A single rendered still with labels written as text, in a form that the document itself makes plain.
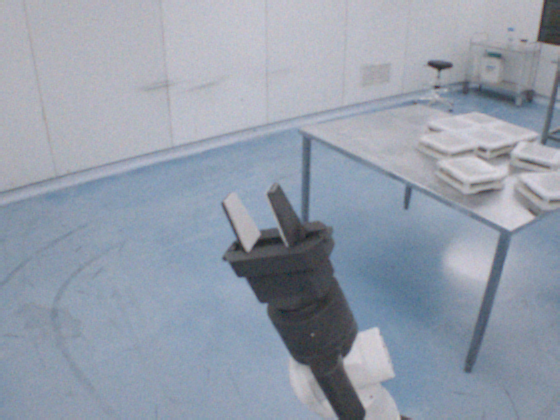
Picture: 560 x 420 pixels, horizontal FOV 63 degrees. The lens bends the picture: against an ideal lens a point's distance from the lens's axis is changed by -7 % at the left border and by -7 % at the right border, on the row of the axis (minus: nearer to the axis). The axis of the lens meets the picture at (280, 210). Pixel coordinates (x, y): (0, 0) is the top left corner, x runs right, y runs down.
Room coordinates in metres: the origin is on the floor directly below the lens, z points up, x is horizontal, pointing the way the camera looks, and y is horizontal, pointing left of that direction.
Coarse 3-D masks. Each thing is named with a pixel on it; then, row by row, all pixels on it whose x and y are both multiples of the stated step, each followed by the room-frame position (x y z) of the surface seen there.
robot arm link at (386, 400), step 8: (384, 392) 0.47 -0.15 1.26; (384, 400) 0.46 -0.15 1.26; (392, 400) 0.49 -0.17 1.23; (376, 408) 0.44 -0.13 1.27; (384, 408) 0.46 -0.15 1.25; (392, 408) 0.47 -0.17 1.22; (368, 416) 0.44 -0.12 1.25; (376, 416) 0.44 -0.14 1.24; (384, 416) 0.46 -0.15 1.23; (392, 416) 0.47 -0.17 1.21; (400, 416) 0.49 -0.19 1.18
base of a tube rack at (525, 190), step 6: (516, 186) 2.01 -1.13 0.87; (522, 186) 1.98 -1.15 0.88; (522, 192) 1.95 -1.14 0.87; (528, 192) 1.92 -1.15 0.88; (528, 198) 1.90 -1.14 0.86; (534, 198) 1.86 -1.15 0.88; (540, 198) 1.86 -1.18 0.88; (540, 204) 1.81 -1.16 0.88; (552, 204) 1.80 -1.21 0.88; (558, 204) 1.80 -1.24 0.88
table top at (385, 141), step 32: (320, 128) 2.87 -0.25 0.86; (352, 128) 2.87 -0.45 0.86; (384, 128) 2.88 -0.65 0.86; (416, 128) 2.89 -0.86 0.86; (384, 160) 2.35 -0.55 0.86; (416, 160) 2.35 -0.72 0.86; (448, 192) 1.97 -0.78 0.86; (480, 192) 1.97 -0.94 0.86; (512, 192) 1.97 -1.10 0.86; (512, 224) 1.67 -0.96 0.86
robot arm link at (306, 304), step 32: (320, 224) 0.43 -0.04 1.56; (224, 256) 0.44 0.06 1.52; (256, 256) 0.42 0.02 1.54; (288, 256) 0.40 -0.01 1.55; (320, 256) 0.40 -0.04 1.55; (256, 288) 0.42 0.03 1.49; (288, 288) 0.41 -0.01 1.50; (320, 288) 0.40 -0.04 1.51; (288, 320) 0.40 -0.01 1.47; (320, 320) 0.39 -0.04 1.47
